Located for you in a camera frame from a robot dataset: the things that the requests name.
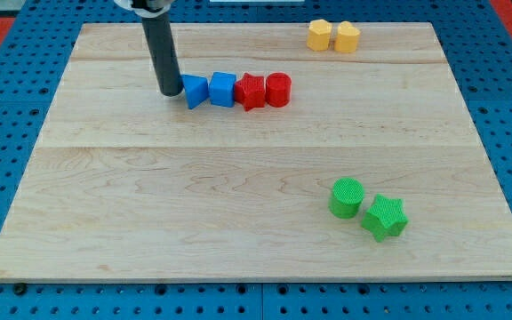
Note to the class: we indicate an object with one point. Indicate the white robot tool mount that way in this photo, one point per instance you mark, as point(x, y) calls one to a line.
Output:
point(145, 8)

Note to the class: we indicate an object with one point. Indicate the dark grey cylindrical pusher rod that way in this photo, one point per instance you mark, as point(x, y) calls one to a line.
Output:
point(164, 58)

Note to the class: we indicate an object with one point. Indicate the red star block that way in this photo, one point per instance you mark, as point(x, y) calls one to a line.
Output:
point(249, 91)

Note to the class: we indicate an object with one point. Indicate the green star block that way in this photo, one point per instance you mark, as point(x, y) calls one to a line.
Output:
point(385, 217)

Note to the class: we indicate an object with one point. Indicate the blue triangle block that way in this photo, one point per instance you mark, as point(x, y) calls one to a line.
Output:
point(196, 90)

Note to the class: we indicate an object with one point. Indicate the blue cube block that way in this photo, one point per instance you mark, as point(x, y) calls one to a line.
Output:
point(221, 89)

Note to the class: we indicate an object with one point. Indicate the red cylinder block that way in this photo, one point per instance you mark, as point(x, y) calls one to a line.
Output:
point(278, 89)

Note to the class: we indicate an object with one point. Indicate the light wooden board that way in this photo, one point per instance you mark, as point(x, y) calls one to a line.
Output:
point(127, 186)

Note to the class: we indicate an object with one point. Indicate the yellow hexagon block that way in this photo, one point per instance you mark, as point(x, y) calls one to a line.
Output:
point(319, 35)

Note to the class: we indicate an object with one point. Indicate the yellow heart block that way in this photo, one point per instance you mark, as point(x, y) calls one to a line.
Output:
point(347, 37)

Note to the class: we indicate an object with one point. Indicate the green cylinder block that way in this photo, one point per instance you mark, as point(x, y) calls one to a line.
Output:
point(346, 198)

